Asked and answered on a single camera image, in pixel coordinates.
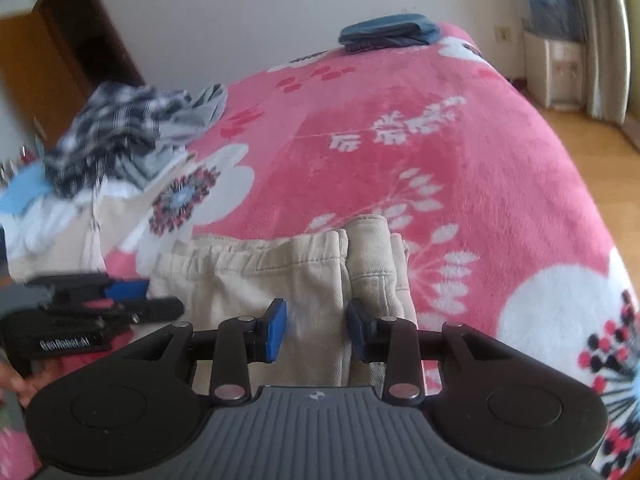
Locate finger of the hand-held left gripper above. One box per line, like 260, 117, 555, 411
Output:
42, 296, 185, 325
24, 272, 151, 306

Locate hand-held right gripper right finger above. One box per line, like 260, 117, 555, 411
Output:
346, 298, 511, 404

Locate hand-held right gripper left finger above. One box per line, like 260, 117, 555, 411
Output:
117, 297, 288, 404

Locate beige pants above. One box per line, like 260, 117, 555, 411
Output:
150, 214, 421, 388

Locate folded dark blue clothes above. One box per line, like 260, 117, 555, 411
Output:
339, 13, 442, 55

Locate person's left hand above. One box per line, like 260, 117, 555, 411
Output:
0, 360, 66, 411

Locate cream cloth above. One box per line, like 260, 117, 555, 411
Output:
7, 150, 201, 281

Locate white cloth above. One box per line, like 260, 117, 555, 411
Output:
0, 180, 146, 266

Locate light blue cloth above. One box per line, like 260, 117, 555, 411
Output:
0, 165, 53, 216

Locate black white plaid shirt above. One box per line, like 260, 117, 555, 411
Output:
42, 82, 196, 198

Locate cluttered nightstand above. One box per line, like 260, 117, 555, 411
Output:
0, 142, 46, 186

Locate grey striped cloth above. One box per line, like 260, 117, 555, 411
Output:
125, 82, 228, 191

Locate pink floral blanket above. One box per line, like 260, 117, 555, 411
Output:
105, 22, 640, 480

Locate brown wooden door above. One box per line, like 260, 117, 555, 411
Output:
0, 0, 146, 161

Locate white bedside stand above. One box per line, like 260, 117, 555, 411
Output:
522, 17, 588, 111

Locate beige curtain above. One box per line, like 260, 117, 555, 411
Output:
575, 0, 631, 126

